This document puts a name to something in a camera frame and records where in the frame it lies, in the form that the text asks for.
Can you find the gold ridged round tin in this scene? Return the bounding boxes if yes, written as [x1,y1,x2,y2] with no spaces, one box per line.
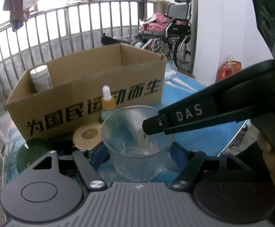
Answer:
[72,123,102,151]

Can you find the clear glass cup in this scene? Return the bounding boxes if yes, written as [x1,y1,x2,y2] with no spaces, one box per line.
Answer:
[101,106,175,182]

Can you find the white charger adapter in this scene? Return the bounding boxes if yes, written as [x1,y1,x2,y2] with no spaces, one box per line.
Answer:
[125,108,149,147]

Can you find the dark green round bowl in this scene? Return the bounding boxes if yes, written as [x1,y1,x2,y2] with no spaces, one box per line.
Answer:
[16,138,53,173]

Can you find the red gift bag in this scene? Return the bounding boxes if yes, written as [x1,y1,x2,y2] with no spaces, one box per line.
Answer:
[216,55,242,82]

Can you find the dropper bottle with white cap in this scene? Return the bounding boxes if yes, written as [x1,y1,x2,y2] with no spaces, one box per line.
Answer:
[100,85,118,121]

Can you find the brown cardboard box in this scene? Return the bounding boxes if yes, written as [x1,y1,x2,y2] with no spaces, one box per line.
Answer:
[6,44,167,140]

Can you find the white cylindrical bottle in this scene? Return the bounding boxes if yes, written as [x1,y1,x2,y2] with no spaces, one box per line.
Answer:
[30,65,53,92]

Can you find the wheelchair with pink clothes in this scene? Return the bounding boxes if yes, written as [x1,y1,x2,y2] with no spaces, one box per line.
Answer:
[131,0,193,74]

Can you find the metal balcony railing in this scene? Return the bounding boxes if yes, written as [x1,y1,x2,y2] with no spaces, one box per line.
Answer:
[0,0,156,113]

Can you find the hanging brown white clothes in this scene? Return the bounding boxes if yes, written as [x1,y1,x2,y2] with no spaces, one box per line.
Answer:
[2,0,43,32]

